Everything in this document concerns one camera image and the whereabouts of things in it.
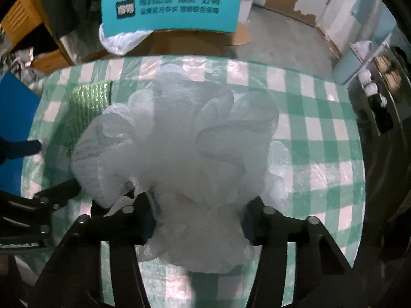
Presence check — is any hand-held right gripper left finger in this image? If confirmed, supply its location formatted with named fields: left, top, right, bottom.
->
left=32, top=195, right=155, bottom=308

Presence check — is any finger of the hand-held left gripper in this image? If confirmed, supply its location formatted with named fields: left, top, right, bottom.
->
left=0, top=136, right=43, bottom=165
left=32, top=178, right=81, bottom=206

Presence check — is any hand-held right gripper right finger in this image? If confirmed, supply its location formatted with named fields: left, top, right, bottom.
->
left=242, top=196, right=358, bottom=308

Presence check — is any blue cardboard box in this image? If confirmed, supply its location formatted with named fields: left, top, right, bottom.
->
left=0, top=71, right=42, bottom=165

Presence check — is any white mesh bath sponge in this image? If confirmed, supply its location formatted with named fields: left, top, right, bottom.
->
left=69, top=62, right=280, bottom=275

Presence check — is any green glittery scrub sponge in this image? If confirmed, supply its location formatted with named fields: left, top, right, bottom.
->
left=66, top=80, right=114, bottom=158

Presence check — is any green checked tablecloth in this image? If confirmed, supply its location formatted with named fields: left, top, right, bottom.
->
left=21, top=54, right=367, bottom=308

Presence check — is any wooden louvred wardrobe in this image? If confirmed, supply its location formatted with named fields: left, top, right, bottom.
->
left=0, top=0, right=75, bottom=75

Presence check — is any dark cloth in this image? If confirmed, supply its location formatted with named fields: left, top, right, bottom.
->
left=363, top=119, right=411, bottom=238

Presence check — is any black hanging coat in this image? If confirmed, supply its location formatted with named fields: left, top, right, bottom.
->
left=39, top=0, right=107, bottom=40

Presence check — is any light blue bin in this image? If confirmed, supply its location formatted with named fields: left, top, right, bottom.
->
left=333, top=47, right=364, bottom=86

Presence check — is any shoe rack with shoes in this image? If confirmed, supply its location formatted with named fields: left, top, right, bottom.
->
left=348, top=45, right=411, bottom=136

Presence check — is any teal printed box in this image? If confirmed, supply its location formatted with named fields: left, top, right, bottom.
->
left=100, top=0, right=243, bottom=38

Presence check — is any white bin bag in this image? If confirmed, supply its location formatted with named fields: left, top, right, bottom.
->
left=351, top=40, right=375, bottom=62

